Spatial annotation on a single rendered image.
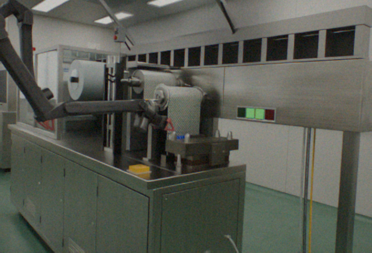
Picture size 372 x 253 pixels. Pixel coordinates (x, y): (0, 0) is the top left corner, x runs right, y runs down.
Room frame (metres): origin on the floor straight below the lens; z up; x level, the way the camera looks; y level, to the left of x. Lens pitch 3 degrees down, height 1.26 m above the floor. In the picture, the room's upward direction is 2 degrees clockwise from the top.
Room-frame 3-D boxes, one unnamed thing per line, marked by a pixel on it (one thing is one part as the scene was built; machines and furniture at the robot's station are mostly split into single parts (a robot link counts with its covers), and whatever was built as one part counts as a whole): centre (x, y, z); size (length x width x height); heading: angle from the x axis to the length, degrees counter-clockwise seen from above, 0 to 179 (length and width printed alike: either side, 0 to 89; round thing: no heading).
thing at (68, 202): (2.46, 0.72, 0.43); 2.52 x 0.64 x 0.86; 41
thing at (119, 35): (2.16, 0.48, 1.66); 0.07 x 0.07 x 0.10; 40
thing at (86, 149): (2.45, 0.73, 0.88); 2.52 x 0.66 x 0.04; 41
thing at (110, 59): (2.33, 0.53, 1.50); 0.14 x 0.14 x 0.06
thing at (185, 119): (1.76, 0.01, 1.11); 0.23 x 0.01 x 0.18; 131
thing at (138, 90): (2.00, 0.20, 1.34); 0.25 x 0.14 x 0.14; 131
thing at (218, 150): (1.63, -0.17, 0.97); 0.10 x 0.03 x 0.11; 131
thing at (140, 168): (1.45, 0.21, 0.91); 0.07 x 0.07 x 0.02; 41
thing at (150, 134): (1.72, 0.19, 1.05); 0.06 x 0.05 x 0.31; 131
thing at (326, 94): (2.50, 0.23, 1.29); 3.10 x 0.28 x 0.30; 41
